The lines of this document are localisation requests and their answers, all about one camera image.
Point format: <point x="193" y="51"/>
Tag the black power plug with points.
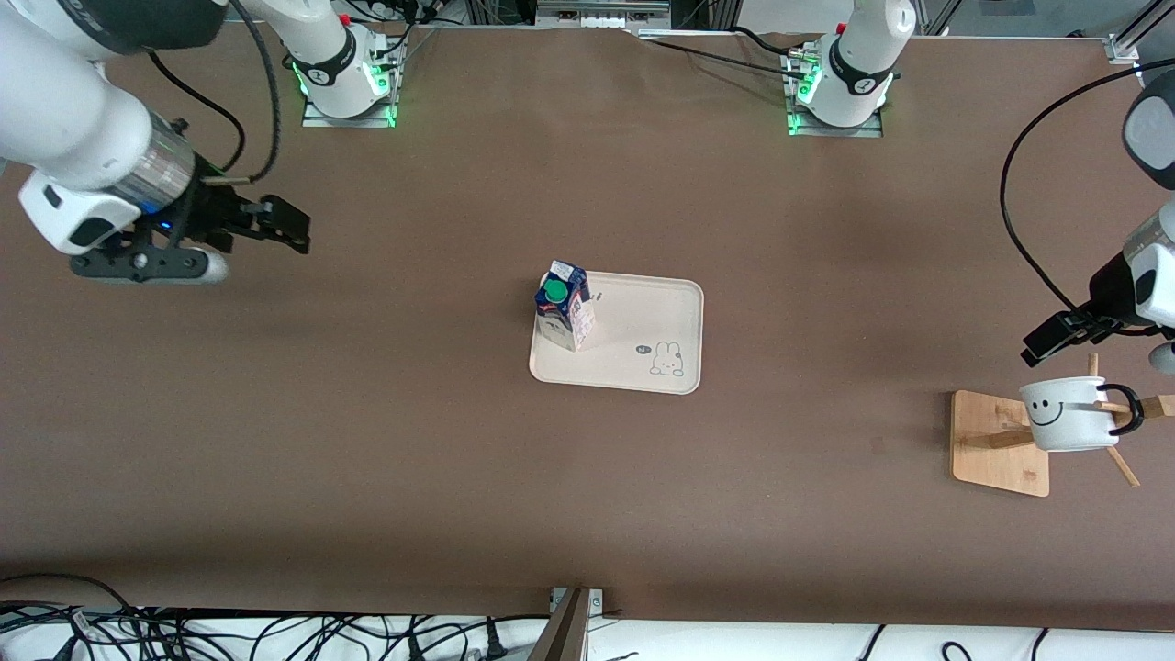
<point x="494" y="643"/>

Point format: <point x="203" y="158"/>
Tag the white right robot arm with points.
<point x="64" y="110"/>

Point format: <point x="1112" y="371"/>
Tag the wooden mug stand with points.
<point x="996" y="459"/>

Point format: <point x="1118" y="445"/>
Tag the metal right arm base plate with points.
<point x="349" y="120"/>

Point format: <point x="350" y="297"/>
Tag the white rabbit print tray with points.
<point x="643" y="321"/>

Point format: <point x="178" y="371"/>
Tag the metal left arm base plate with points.
<point x="835" y="131"/>

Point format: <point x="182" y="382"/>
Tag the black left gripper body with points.
<point x="1109" y="296"/>

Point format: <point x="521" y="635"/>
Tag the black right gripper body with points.
<point x="209" y="218"/>

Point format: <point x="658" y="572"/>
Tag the metal table edge bracket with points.
<point x="571" y="624"/>

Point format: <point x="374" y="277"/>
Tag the blue white milk carton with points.
<point x="574" y="321"/>

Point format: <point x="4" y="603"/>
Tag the metal corner bracket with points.
<point x="1124" y="48"/>

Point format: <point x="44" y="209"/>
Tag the white smiley face mug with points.
<point x="1069" y="427"/>

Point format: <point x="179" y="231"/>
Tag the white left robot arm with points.
<point x="858" y="55"/>

